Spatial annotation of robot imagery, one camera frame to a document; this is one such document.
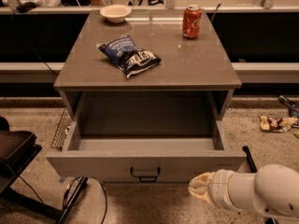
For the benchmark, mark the cloth covered gripper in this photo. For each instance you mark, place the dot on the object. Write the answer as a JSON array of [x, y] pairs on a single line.
[[218, 186]]

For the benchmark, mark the grey top drawer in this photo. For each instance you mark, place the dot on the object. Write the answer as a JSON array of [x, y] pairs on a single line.
[[178, 132]]

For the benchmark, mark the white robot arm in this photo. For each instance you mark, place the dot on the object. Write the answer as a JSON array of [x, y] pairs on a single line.
[[273, 191]]

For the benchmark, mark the grey drawer cabinet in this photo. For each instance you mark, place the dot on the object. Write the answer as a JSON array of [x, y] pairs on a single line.
[[199, 64]]

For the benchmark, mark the black pole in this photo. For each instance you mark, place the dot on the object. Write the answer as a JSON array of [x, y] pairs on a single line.
[[250, 160]]

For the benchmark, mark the brown snack wrapper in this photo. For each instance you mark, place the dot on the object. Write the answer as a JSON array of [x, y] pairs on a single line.
[[276, 125]]

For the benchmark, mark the blue snack packet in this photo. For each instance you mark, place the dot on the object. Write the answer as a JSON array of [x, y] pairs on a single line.
[[292, 106]]

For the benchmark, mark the blue kettle chips bag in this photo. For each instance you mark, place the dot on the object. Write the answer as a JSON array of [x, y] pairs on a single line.
[[125, 55]]

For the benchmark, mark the orange soda can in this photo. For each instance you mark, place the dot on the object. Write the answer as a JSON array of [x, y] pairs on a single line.
[[191, 21]]

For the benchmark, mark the black tray stand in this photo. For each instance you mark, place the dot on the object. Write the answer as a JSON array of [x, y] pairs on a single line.
[[17, 150]]

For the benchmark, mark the white bowl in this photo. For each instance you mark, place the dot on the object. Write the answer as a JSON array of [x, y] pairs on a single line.
[[115, 13]]

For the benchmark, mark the black drawer handle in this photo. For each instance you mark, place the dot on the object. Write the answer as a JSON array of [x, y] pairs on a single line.
[[149, 177]]

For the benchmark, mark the wire mesh basket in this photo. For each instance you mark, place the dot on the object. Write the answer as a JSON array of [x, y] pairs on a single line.
[[61, 131]]

